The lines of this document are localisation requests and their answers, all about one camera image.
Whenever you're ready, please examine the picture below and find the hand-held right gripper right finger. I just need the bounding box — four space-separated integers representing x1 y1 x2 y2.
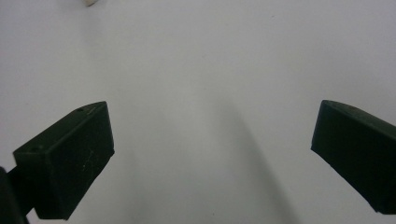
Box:
310 99 396 216

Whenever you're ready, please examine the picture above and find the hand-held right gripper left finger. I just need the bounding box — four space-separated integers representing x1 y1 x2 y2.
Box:
12 100 116 221

